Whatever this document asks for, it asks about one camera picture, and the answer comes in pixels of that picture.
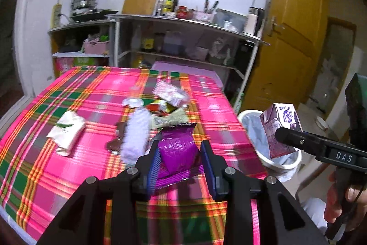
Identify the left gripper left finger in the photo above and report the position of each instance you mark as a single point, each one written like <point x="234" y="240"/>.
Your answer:
<point x="82" y="218"/>

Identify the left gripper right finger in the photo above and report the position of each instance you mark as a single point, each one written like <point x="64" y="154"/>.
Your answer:
<point x="281" y="219"/>

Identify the white foam fruit net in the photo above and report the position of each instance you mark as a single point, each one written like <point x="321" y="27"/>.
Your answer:
<point x="136" y="136"/>

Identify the purple snack bag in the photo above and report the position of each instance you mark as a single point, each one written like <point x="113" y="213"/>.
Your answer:
<point x="180" y="156"/>

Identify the white trash bin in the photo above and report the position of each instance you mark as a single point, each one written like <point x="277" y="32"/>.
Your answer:
<point x="282" y="175"/>

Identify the grey trash bag liner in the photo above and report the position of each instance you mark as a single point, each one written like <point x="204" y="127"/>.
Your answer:
<point x="255" y="131"/>

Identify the metal kitchen shelf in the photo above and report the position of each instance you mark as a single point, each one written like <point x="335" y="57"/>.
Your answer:
<point x="186" y="42"/>

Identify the brown snack wrapper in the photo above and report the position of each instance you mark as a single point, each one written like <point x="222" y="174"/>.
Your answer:
<point x="114" y="146"/>

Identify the pink plaid tablecloth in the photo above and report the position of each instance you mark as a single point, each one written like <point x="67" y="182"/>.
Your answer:
<point x="36" y="181"/>

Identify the white paper bag green print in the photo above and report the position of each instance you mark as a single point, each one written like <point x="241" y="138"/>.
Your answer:
<point x="66" y="132"/>

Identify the yellow wooden door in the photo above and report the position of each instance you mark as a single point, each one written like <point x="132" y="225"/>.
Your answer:
<point x="285" y="68"/>

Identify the clear cup with white lid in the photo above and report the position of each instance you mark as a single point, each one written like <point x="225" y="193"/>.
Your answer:
<point x="133" y="99"/>

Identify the red yellow wrapper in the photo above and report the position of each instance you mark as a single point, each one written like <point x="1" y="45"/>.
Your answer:
<point x="160" y="107"/>

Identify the green snack wrapper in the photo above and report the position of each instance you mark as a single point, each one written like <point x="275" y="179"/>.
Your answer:
<point x="177" y="117"/>

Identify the pink white paper box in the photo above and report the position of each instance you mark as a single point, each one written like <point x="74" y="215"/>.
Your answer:
<point x="170" y="93"/>

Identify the pink plastic basket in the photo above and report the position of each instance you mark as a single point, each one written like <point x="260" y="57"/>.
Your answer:
<point x="96" y="48"/>

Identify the white black kettle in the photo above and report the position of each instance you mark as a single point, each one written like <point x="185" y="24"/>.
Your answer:
<point x="254" y="22"/>

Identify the small wooden shelf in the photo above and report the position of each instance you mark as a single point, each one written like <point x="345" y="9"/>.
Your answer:
<point x="66" y="42"/>

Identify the clear plastic container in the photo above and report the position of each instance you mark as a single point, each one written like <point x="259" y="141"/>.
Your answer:
<point x="230" y="20"/>

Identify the black induction cooker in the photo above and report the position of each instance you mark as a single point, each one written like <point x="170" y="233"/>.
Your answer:
<point x="94" y="14"/>

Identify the yellow power strip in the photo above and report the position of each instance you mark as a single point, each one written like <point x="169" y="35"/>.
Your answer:
<point x="55" y="17"/>

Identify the clear plastic bottle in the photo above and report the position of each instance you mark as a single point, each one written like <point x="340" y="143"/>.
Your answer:
<point x="159" y="7"/>

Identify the steel steamer pot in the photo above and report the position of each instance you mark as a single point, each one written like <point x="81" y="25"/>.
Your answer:
<point x="83" y="4"/>

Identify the red lid jar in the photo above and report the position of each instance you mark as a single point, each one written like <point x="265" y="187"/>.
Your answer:
<point x="182" y="12"/>

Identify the green label sauce bottle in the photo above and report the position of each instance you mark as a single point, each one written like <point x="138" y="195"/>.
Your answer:
<point x="167" y="7"/>

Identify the dark soy sauce bottle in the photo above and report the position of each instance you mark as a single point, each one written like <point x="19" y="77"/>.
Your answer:
<point x="174" y="5"/>

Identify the metal door handle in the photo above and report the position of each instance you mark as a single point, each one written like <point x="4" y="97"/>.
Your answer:
<point x="272" y="26"/>

